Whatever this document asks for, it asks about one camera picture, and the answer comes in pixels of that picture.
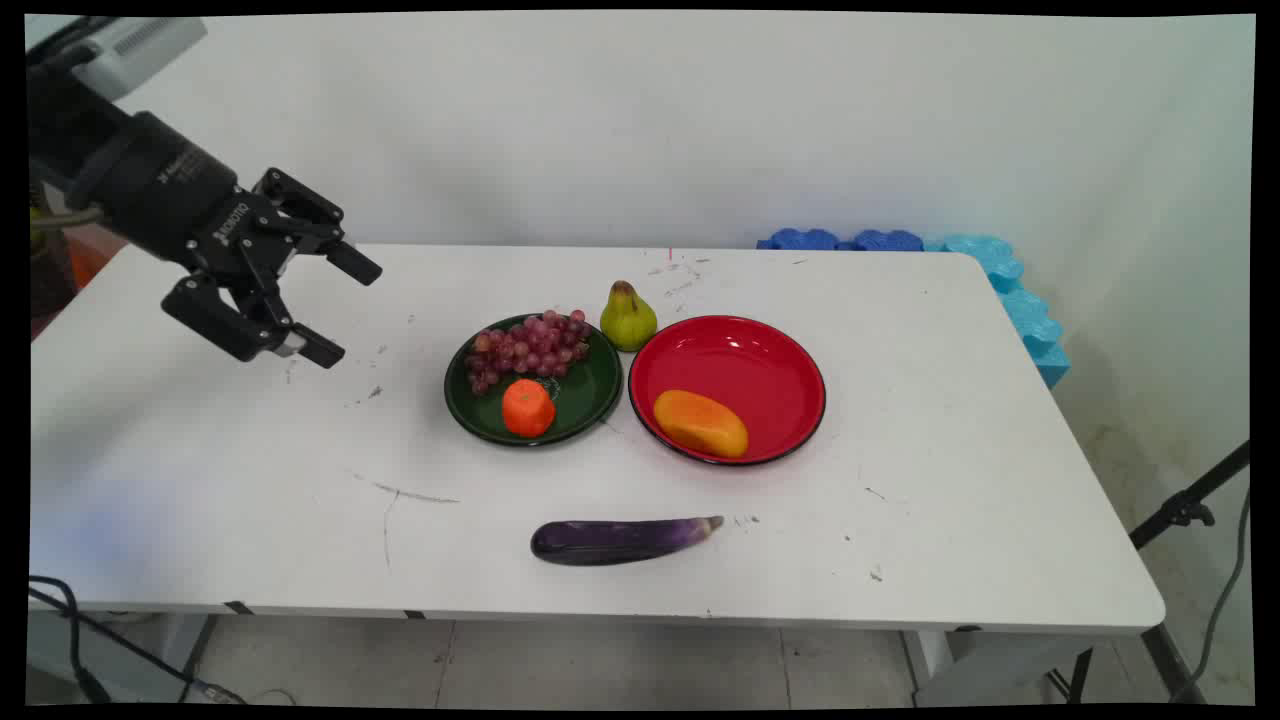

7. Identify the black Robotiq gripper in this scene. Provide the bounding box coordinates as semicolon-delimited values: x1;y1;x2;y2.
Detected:
66;110;384;370

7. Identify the orange tangerine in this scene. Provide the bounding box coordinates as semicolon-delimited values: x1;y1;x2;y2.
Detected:
502;379;557;439

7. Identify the orange background box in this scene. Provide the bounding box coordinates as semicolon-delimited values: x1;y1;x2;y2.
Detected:
30;222;133;336

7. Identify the bunch of red grapes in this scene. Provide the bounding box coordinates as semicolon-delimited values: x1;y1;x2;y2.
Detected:
465;309;593;397

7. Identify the dark green plate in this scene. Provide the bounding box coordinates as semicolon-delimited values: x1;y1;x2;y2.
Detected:
444;313;624;447

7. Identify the green pear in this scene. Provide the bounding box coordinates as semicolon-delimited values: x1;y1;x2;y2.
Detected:
600;280;659;353

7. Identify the black table leg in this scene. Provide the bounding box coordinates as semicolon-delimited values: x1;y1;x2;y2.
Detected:
178;614;219;703

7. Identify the purple eggplant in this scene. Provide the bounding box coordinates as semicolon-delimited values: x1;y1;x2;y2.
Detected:
530;515;725;567

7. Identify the yellow-orange mango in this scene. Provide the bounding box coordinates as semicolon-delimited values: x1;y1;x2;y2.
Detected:
653;389;750;459

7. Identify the red plate with black rim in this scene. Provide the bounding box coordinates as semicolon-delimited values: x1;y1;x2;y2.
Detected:
628;315;827;467

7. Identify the light blue foam mat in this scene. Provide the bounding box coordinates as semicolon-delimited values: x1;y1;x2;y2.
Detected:
920;234;1072;390

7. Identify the black tripod stand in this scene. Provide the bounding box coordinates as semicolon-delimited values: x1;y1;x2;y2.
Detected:
1129;440;1252;551

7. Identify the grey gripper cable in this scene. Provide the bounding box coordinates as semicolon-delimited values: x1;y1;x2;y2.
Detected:
30;205;106;237

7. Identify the black floor cable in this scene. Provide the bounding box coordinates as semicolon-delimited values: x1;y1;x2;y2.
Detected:
28;575;244;706

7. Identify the grey table leg frame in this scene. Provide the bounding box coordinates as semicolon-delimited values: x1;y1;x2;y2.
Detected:
900;627;1206;707

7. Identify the grey hanging cable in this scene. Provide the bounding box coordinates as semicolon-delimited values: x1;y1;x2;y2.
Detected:
1168;488;1252;703

